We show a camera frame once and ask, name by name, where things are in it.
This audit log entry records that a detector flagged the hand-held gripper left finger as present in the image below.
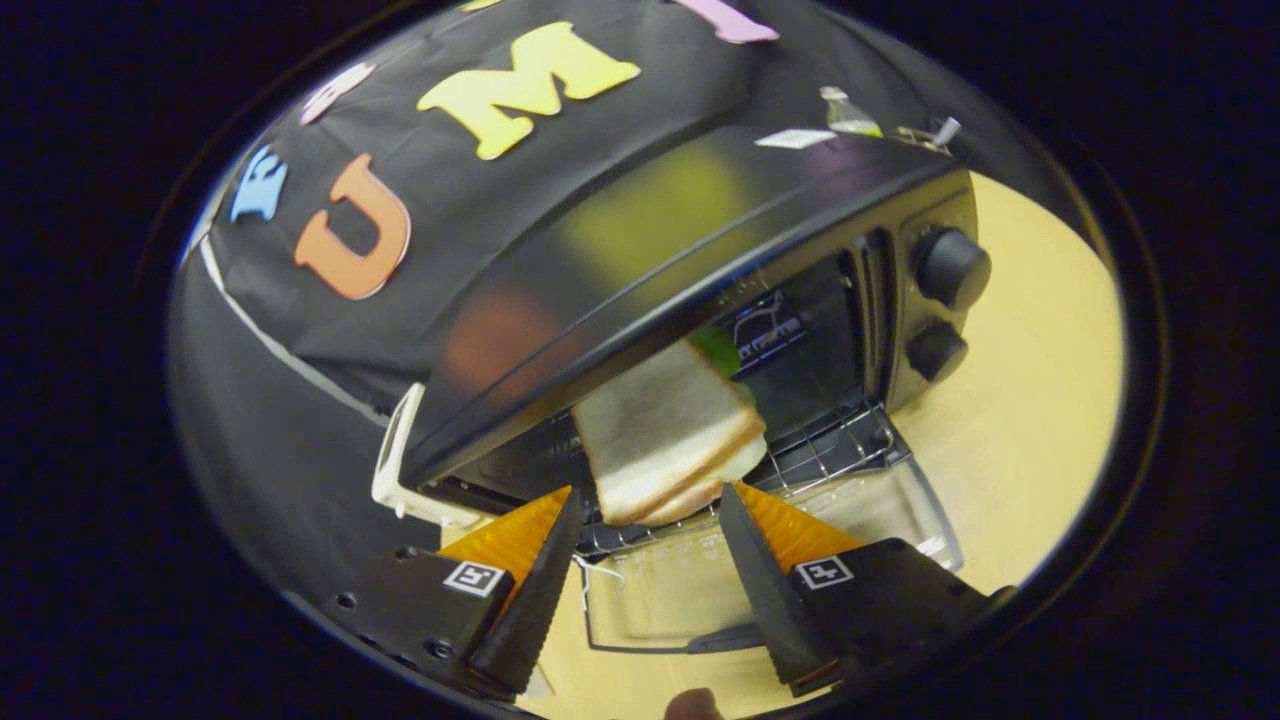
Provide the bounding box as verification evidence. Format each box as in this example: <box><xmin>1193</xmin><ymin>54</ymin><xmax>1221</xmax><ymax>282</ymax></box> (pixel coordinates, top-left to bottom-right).
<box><xmin>320</xmin><ymin>485</ymin><xmax>586</xmax><ymax>701</ymax></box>

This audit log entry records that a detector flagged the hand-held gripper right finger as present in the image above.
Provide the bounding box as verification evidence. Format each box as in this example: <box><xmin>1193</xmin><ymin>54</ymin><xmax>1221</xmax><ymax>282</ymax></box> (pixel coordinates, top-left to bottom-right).
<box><xmin>718</xmin><ymin>481</ymin><xmax>1016</xmax><ymax>698</ymax></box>

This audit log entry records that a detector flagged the toast sandwich with lettuce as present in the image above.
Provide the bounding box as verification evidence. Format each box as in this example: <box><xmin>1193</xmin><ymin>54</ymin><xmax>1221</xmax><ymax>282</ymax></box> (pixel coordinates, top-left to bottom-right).
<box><xmin>572</xmin><ymin>322</ymin><xmax>769</xmax><ymax>528</ymax></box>

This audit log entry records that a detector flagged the black toaster oven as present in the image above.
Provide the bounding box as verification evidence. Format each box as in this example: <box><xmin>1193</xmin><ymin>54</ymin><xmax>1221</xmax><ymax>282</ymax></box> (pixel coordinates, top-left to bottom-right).
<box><xmin>400</xmin><ymin>125</ymin><xmax>993</xmax><ymax>656</ymax></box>

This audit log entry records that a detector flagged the white pop-up toaster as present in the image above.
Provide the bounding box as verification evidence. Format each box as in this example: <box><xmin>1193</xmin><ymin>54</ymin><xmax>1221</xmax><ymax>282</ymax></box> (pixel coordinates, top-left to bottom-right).
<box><xmin>371</xmin><ymin>383</ymin><xmax>481</xmax><ymax>529</ymax></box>

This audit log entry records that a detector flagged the clear bottle with green label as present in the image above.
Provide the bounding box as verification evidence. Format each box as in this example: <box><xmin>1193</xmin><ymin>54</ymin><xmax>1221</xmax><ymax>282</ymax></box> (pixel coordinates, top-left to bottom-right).
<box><xmin>820</xmin><ymin>86</ymin><xmax>885</xmax><ymax>138</ymax></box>

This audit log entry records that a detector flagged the white string tie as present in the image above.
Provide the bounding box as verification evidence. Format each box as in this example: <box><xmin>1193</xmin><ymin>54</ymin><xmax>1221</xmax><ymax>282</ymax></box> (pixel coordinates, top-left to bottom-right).
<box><xmin>575</xmin><ymin>555</ymin><xmax>626</xmax><ymax>611</ymax></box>

